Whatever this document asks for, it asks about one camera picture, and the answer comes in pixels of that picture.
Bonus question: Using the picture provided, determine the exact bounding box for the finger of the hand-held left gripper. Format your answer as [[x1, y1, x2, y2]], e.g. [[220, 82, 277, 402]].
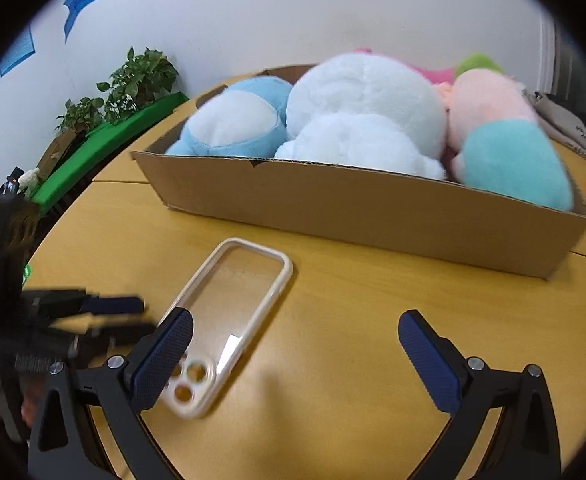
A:
[[23, 287, 146, 317], [48, 322, 160, 356]]

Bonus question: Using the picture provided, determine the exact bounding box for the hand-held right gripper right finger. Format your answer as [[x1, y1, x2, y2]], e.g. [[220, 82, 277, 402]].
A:
[[398, 309, 564, 480]]

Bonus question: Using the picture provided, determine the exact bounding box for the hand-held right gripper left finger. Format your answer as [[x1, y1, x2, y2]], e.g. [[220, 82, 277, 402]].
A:
[[27, 306, 195, 480]]

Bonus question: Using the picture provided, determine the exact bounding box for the light blue plush toy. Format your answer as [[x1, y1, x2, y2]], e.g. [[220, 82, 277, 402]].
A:
[[164, 76, 296, 158]]

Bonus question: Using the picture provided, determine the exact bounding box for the teal pink green plush toy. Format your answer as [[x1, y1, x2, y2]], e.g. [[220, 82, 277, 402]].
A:
[[445, 52, 574, 211]]

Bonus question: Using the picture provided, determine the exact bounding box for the white fluffy plush toy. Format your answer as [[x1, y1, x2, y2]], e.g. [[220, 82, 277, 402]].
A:
[[273, 52, 448, 181]]

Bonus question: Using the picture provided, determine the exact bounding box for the magenta pink plush toy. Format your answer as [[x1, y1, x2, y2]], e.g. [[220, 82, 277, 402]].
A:
[[353, 47, 456, 86]]

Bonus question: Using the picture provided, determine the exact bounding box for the white fluffy object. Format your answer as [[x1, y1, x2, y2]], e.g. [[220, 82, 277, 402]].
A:
[[18, 167, 41, 193]]

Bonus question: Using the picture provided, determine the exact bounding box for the clear white-rimmed phone case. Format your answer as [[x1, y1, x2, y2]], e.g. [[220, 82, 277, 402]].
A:
[[155, 237, 294, 420]]

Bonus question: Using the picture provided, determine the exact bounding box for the small cardboard box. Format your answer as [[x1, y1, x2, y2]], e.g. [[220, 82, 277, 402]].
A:
[[36, 127, 89, 181]]

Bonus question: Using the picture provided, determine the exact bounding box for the small green potted plant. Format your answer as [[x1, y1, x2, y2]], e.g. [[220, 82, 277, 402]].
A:
[[54, 96, 106, 133]]

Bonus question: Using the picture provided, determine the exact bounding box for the large green potted plant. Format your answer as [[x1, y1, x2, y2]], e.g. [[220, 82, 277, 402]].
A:
[[96, 46, 180, 123]]

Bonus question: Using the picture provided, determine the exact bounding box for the beige cloth bag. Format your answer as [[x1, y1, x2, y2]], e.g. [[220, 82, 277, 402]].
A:
[[523, 90, 586, 166]]

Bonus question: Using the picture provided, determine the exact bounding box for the blue wall poster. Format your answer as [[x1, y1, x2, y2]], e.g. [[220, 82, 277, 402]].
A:
[[0, 25, 36, 77]]

